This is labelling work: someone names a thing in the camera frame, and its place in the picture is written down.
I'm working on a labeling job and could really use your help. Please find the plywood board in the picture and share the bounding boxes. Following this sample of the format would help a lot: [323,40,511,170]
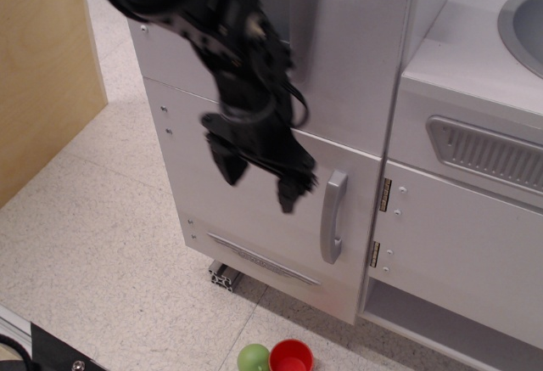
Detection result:
[1,0,107,205]

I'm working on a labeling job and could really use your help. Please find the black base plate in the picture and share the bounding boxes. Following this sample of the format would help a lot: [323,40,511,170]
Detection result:
[31,323,105,371]

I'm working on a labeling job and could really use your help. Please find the aluminium extrusion bar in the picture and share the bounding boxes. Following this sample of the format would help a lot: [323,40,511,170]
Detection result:
[208,260,244,293]

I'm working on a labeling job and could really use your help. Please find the white toy fridge cabinet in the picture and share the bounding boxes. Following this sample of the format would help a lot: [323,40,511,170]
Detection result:
[126,0,419,326]

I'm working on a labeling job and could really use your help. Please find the lower brass hinge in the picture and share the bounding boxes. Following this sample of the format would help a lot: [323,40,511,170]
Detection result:
[369,241,380,267]

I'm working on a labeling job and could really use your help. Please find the black cable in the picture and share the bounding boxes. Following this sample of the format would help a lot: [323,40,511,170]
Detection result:
[0,333,35,371]

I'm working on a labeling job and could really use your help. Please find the brass hinge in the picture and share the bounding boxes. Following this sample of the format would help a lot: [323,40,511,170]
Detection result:
[379,177,392,212]
[369,241,380,267]

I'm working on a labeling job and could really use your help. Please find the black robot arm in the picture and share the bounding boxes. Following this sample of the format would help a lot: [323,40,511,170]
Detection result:
[108,0,316,214]

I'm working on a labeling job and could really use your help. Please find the grey vent panel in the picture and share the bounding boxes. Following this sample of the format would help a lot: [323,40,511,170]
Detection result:
[426,115,542,194]

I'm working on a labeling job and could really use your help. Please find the red toy cup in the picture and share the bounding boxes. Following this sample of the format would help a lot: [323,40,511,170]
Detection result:
[268,339,315,371]

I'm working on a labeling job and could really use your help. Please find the grey ice dispenser recess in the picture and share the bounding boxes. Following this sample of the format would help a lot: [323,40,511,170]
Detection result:
[237,0,326,85]

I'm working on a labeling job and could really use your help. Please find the grey toy sink basin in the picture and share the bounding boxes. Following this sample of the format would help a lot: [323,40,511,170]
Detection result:
[497,0,542,78]

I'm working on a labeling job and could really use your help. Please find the white low fridge door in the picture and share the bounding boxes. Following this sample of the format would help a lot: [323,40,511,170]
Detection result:
[144,79,381,323]

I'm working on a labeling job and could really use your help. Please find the grey fridge door handle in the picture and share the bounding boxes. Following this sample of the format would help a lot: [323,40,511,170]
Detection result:
[320,170,348,264]

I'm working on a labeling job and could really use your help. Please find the aluminium rail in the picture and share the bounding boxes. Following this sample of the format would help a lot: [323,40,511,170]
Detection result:
[0,305,32,357]

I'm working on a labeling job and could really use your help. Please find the white toy kitchen counter unit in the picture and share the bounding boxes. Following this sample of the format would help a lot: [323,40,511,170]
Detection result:
[361,0,542,370]

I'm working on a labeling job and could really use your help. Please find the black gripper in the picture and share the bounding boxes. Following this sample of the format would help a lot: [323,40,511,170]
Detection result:
[201,113,316,213]

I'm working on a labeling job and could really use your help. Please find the upper brass hinge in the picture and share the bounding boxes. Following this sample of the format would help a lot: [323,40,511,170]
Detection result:
[379,177,392,212]

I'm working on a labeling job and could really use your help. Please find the green toy ball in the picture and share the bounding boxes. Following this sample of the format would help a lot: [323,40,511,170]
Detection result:
[237,343,270,371]

